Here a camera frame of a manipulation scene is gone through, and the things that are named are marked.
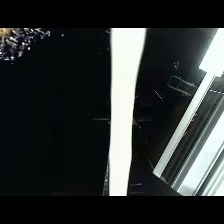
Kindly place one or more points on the silver frame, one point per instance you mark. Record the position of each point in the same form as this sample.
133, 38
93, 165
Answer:
200, 140

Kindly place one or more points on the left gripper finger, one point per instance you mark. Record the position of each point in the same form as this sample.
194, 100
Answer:
146, 183

